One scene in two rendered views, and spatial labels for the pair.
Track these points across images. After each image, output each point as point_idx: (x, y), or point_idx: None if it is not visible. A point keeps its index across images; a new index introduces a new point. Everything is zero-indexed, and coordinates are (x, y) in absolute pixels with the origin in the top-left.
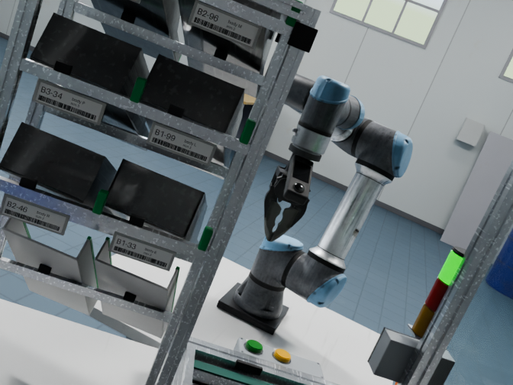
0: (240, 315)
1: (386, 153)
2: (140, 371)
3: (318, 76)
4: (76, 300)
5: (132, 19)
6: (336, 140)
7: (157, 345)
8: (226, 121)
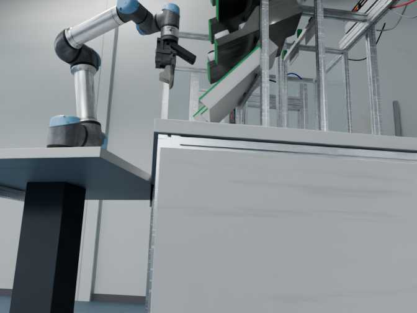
0: None
1: (95, 58)
2: None
3: (170, 3)
4: (225, 107)
5: None
6: (77, 48)
7: (142, 172)
8: None
